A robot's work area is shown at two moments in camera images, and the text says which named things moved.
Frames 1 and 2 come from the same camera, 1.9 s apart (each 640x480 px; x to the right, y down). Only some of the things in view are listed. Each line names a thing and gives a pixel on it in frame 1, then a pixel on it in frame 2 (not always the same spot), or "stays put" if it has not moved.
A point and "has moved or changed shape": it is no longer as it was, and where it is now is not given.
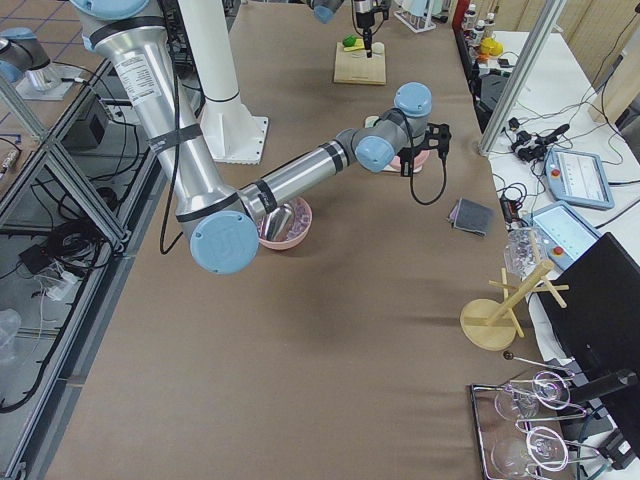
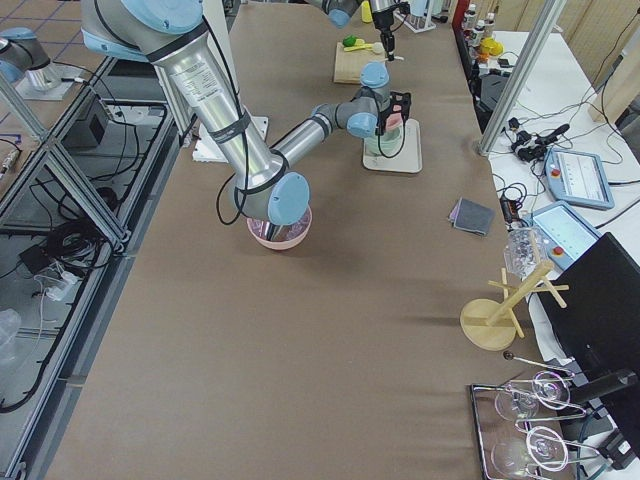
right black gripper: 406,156 → 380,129
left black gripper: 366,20 → 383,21
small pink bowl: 420,159 has moved or changed shape
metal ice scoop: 277,223 stays put
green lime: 349,41 stays put
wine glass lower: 539,447 stays put
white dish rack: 418,24 stays put
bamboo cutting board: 354,67 stays put
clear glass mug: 525,248 stays put
